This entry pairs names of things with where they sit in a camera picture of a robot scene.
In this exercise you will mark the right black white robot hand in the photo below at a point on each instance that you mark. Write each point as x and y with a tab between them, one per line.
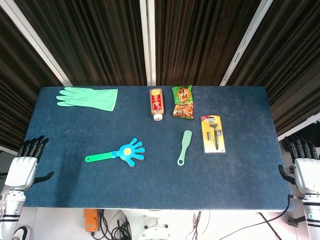
307	175

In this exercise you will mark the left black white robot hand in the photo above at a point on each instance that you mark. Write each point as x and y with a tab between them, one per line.
21	172

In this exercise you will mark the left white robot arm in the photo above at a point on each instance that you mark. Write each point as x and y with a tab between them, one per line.
12	207

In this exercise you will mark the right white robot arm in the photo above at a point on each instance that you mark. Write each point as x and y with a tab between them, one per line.
312	215

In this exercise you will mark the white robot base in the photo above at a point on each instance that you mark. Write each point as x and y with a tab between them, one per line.
155	227

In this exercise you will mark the black white shoe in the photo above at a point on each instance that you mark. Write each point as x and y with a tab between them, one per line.
22	232

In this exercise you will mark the orange control box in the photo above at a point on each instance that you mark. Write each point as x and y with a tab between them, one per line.
90	220

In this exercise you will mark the razor in yellow blister pack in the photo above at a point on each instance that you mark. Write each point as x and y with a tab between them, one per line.
213	135

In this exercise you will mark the light green plastic paddle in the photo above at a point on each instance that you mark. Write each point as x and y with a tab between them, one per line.
185	143

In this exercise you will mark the blue fabric table cover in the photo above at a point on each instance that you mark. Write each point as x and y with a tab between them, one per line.
160	182

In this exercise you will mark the green snack bag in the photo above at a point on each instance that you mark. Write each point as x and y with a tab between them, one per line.
183	102

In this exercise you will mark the brown sauce bottle red label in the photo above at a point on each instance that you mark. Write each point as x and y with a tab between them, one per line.
156	103

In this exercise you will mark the dark brown pleated curtain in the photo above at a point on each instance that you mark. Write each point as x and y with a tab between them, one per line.
100	37

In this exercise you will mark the white frame post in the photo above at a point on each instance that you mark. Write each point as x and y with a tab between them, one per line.
246	42
37	42
148	42

